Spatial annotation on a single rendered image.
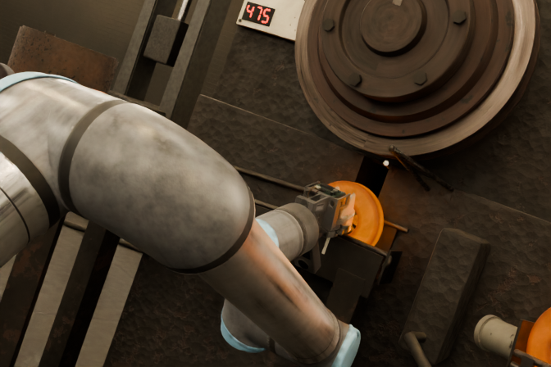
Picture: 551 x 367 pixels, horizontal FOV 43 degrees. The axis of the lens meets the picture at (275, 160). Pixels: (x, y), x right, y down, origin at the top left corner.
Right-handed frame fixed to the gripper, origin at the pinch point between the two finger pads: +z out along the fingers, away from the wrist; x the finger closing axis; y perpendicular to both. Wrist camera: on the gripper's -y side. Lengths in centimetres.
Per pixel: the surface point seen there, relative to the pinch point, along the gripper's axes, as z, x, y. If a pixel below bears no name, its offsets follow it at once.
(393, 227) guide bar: 4.4, -8.7, -1.2
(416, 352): -15.8, -25.0, -12.5
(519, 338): -17.2, -39.7, -1.3
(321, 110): 1.5, 11.1, 17.6
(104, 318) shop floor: 42, 98, -92
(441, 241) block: -3.8, -20.6, 3.2
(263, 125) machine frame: 8.6, 28.1, 7.8
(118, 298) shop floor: 63, 111, -98
